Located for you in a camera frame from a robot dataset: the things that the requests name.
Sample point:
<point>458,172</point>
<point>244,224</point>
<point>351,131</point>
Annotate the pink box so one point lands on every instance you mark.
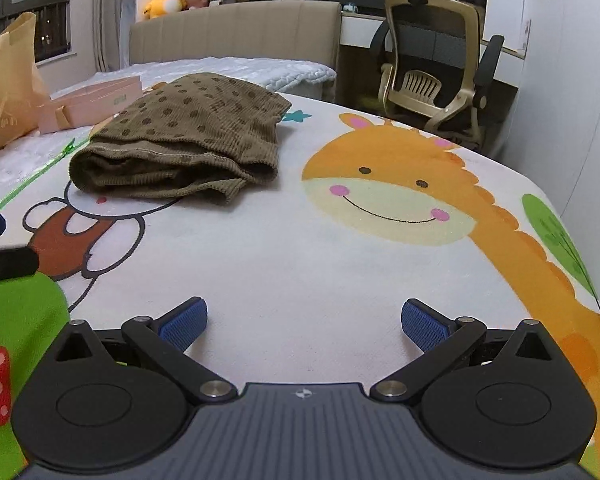
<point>105,95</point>

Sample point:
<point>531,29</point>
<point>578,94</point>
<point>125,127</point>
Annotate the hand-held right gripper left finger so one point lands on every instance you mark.
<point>184,324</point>

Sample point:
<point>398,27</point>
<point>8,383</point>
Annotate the beige office chair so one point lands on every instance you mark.
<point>435,40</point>

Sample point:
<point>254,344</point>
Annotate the white cabinet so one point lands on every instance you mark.
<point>505,15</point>

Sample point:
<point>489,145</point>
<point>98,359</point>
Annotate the white wardrobe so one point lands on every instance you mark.
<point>570,85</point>

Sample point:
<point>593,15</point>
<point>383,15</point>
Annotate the beige padded headboard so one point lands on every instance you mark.
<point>240,30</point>

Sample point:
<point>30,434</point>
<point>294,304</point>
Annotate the cartoon printed blanket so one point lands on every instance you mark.
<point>290,240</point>

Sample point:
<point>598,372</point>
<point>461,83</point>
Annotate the white curtain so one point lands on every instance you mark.
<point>105,15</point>

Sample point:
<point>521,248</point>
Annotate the tan paper bag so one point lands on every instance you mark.
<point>5,90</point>

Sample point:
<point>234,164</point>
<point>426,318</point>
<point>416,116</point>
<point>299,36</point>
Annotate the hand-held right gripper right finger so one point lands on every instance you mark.
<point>425,324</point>

